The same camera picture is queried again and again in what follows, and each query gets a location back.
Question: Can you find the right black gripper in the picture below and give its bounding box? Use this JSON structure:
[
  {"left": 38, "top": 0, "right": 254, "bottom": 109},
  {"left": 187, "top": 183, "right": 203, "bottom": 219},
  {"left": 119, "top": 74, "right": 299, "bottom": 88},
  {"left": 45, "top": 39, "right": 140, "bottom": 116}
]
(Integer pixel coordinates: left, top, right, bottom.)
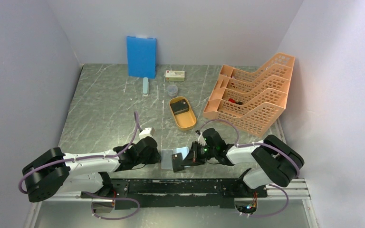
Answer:
[{"left": 181, "top": 141, "right": 217, "bottom": 166}]

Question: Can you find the beige card holder wallet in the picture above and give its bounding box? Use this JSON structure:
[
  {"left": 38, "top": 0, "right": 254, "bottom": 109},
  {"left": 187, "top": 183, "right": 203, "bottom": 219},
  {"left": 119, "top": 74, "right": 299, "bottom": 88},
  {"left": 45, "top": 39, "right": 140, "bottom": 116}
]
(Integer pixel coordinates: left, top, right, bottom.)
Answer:
[{"left": 161, "top": 147, "right": 189, "bottom": 170}]

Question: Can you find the yellow oval tray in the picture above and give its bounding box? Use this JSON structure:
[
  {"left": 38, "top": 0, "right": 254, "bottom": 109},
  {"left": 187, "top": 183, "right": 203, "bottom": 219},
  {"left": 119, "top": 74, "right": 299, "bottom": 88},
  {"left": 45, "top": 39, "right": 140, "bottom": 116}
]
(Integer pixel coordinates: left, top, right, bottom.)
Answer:
[{"left": 169, "top": 96, "right": 197, "bottom": 131}]

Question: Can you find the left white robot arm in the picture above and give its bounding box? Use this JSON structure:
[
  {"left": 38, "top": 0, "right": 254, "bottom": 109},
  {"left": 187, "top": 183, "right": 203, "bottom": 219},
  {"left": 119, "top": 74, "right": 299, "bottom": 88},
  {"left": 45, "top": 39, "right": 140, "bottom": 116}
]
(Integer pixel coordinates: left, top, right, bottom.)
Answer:
[{"left": 19, "top": 136, "right": 161, "bottom": 202}]

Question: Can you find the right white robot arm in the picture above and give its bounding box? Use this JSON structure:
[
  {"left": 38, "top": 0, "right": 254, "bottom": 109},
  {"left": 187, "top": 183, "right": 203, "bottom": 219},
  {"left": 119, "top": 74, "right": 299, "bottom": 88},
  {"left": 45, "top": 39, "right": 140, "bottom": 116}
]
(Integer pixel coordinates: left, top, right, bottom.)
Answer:
[{"left": 171, "top": 128, "right": 305, "bottom": 197}]

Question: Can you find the small clear round container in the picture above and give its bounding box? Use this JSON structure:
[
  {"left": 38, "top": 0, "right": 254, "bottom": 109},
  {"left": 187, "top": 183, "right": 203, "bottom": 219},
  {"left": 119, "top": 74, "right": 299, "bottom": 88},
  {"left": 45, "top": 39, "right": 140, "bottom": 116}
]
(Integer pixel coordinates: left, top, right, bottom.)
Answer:
[{"left": 166, "top": 84, "right": 178, "bottom": 97}]

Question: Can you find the red black item in organizer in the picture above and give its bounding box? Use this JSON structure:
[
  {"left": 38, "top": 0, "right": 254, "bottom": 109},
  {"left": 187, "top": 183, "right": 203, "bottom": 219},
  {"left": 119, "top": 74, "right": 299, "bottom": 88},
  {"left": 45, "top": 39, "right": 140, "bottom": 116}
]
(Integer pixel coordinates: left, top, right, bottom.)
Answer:
[{"left": 228, "top": 98, "right": 243, "bottom": 105}]

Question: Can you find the light blue eraser bar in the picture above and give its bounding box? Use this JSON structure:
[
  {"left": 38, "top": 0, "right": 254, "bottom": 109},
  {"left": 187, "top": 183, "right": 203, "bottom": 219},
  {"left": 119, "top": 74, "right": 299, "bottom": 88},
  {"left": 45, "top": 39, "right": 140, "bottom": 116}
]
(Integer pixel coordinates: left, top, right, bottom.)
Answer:
[{"left": 142, "top": 77, "right": 149, "bottom": 96}]

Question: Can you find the small white red box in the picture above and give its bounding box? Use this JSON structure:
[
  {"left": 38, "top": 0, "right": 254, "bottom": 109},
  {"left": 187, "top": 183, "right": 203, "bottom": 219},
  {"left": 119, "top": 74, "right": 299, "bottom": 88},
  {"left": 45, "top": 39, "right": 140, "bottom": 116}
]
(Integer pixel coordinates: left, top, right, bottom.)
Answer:
[{"left": 164, "top": 70, "right": 185, "bottom": 81}]

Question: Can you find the orange plastic file organizer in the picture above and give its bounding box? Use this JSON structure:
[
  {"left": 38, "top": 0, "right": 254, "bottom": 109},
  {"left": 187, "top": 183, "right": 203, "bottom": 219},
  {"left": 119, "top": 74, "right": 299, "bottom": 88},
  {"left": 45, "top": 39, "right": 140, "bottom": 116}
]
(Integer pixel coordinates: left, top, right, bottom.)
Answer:
[{"left": 203, "top": 53, "right": 296, "bottom": 137}]

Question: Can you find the blue board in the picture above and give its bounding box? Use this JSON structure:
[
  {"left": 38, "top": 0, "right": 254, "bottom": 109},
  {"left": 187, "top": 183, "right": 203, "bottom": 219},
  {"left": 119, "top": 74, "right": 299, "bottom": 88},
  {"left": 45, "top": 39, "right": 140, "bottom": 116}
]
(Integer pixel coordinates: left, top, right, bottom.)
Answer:
[{"left": 126, "top": 36, "right": 157, "bottom": 79}]

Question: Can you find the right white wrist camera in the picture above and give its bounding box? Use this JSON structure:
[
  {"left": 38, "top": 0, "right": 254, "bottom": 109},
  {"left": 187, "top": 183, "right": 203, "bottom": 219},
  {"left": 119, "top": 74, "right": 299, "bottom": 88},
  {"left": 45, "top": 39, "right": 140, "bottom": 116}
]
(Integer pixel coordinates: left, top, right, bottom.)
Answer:
[{"left": 195, "top": 130, "right": 206, "bottom": 146}]

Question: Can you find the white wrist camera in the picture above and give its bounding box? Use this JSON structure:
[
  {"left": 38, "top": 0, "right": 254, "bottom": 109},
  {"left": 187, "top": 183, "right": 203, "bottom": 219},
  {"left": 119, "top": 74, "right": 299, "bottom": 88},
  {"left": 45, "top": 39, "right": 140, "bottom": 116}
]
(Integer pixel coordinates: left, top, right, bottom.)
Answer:
[
  {"left": 195, "top": 130, "right": 206, "bottom": 146},
  {"left": 139, "top": 127, "right": 155, "bottom": 140}
]

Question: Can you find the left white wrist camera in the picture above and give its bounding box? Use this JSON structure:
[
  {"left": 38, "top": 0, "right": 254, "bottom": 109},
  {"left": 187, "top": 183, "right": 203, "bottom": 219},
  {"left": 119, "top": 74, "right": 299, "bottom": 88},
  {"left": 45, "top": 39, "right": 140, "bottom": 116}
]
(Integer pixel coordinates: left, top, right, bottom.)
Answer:
[{"left": 139, "top": 127, "right": 155, "bottom": 140}]

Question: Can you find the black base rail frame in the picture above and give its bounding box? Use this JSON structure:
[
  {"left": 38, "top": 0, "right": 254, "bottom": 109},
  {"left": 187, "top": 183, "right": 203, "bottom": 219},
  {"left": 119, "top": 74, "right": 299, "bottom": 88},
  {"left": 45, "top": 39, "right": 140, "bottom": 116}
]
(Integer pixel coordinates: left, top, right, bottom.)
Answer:
[{"left": 94, "top": 178, "right": 268, "bottom": 210}]

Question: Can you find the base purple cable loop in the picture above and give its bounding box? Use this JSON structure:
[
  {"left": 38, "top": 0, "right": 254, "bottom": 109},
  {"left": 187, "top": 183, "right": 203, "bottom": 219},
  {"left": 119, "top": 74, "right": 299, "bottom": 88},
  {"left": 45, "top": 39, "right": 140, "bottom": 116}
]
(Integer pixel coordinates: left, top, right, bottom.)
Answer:
[{"left": 91, "top": 196, "right": 141, "bottom": 220}]

